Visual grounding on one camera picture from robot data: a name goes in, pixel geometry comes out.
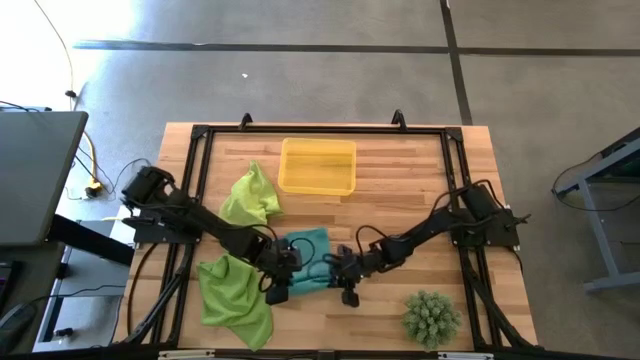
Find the black backlit keyboard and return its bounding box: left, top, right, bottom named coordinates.
left=0, top=260, right=21, bottom=301

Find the artificial green succulent plant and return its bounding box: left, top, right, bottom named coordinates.
left=402, top=290, right=462, bottom=351

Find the thin floor cable with plug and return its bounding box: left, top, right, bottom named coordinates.
left=32, top=0, right=77, bottom=109

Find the black desk support beam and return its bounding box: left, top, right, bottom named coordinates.
left=47, top=214, right=136, bottom=267

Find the yellow power cable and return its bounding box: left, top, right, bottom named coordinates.
left=82, top=130, right=105, bottom=197

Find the black metal table frame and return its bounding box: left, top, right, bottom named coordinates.
left=114, top=109, right=539, bottom=351

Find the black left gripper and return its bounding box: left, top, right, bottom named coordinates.
left=257, top=244, right=305, bottom=306

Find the light yellow-green microfiber towel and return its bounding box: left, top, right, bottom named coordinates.
left=218, top=160, right=284, bottom=227

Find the gray desk top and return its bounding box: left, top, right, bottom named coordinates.
left=0, top=110, right=90, bottom=246

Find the teal microfiber towel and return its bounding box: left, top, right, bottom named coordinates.
left=282, top=228, right=334, bottom=296

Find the gray metal side table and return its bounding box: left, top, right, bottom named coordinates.
left=552, top=127, right=640, bottom=294

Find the black computer mouse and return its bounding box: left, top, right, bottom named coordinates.
left=0, top=303, right=36, bottom=344

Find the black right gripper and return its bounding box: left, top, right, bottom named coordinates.
left=329, top=243, right=376, bottom=308

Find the yellow translucent plastic basket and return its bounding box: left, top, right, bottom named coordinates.
left=277, top=138, right=359, bottom=197

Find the dark green microfiber towel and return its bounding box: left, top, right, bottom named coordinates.
left=196, top=253, right=275, bottom=352

